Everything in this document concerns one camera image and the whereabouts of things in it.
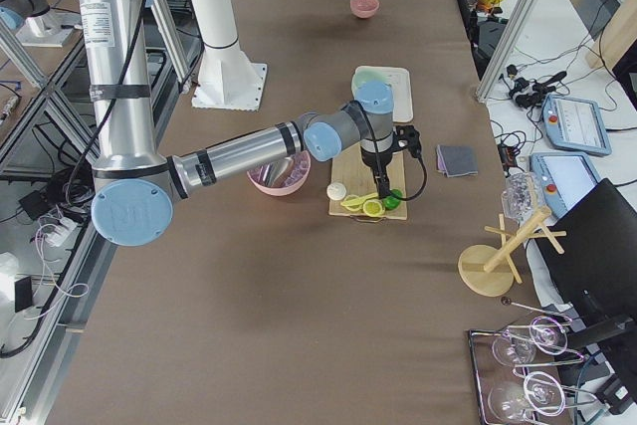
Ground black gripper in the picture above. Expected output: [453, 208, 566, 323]
[360, 149, 393, 199]

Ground small pink bowl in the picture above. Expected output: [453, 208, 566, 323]
[349, 0, 380, 19]

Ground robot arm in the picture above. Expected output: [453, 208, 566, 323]
[79, 0, 397, 246]

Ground large pink bowl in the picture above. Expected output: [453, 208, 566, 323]
[247, 151, 311, 196]

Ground green bowl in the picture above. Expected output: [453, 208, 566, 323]
[351, 69, 389, 96]

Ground bamboo cutting board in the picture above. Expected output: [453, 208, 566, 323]
[328, 143, 408, 220]

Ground green lime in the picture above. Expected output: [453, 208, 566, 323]
[382, 188, 402, 211]

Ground yellow plastic knife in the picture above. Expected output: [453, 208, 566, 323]
[340, 192, 378, 210]

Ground lemon half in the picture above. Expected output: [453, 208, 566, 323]
[361, 198, 385, 218]

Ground cream rabbit tray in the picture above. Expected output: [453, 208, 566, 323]
[354, 66, 414, 123]

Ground grey folded cloth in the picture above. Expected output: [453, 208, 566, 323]
[436, 144, 478, 177]

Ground metal ice scoop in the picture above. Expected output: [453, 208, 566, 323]
[259, 157, 295, 187]

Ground wooden cup tree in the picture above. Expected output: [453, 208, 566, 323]
[458, 206, 567, 298]

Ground blue teach pendant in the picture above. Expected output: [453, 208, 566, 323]
[542, 94, 612, 156]
[531, 151, 601, 219]

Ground wine glass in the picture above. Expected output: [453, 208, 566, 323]
[492, 316, 567, 367]
[488, 371, 566, 424]

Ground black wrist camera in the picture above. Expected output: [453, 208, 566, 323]
[392, 124, 422, 159]

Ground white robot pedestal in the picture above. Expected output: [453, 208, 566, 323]
[191, 0, 268, 111]

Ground aluminium frame post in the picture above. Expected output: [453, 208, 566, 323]
[475, 0, 538, 104]

